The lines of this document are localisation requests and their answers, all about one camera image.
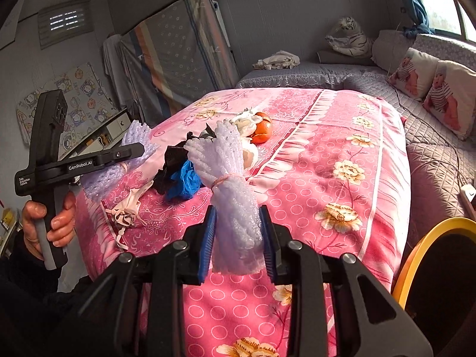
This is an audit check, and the black plastic bag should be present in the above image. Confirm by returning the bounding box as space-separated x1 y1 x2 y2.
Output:
152 144 191 196

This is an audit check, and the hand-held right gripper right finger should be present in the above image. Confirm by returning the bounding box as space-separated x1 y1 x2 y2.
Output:
258 205 434 357

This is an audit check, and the black foil snack wrapper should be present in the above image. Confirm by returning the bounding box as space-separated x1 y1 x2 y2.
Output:
186 123 218 142

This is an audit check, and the cartoon print wall poster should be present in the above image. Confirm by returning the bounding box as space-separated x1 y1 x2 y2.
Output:
15 62 120 145

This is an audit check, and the baby print pillow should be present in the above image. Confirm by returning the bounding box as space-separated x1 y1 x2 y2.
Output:
387 48 439 101
422 60 476 141

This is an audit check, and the crumpled beige cloth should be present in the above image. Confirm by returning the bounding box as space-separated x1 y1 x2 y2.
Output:
253 50 300 71

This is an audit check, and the grey quilted bedspread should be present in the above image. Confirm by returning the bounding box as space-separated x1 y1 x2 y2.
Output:
235 59 476 253

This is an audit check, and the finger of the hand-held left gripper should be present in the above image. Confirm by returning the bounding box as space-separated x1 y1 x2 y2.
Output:
95 142 145 168

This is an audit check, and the window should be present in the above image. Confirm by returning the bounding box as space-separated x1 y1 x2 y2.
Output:
411 0 476 41

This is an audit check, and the long grey patterned cushion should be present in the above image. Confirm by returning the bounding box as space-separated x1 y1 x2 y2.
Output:
414 33 476 68

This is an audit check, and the pink floral blanket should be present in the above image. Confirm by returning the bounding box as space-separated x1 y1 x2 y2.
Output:
74 87 411 357

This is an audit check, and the person's left forearm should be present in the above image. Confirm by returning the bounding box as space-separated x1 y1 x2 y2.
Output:
0 243 112 357

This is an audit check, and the person's left hand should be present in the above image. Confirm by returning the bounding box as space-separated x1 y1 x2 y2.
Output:
21 191 77 259

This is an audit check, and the blue curtain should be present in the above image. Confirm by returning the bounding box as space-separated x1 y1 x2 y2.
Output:
394 0 436 40

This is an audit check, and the white tiger plush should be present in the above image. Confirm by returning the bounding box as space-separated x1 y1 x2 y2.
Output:
325 17 374 58

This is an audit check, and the white power strip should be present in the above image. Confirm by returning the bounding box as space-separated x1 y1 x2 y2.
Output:
459 186 476 220

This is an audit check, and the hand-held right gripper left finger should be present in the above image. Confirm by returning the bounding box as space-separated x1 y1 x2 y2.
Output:
63 205 218 357

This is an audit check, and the yellow-rimmed black bin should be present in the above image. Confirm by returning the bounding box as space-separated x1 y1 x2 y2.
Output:
392 217 476 357

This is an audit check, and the beige face mask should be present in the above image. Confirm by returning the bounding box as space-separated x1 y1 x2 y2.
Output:
104 180 155 251

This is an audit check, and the orange fruit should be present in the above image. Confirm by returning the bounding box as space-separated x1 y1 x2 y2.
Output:
249 112 273 144

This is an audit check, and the white foam net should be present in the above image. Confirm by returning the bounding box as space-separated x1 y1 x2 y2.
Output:
80 120 155 201

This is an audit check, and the striped hanging blanket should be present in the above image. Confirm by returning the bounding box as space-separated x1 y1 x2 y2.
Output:
119 0 240 127

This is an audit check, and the blue plastic bag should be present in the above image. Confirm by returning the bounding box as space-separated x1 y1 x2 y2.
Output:
165 160 203 201

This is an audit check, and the grey wall vent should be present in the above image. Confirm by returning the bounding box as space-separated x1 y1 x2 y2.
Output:
37 0 93 50

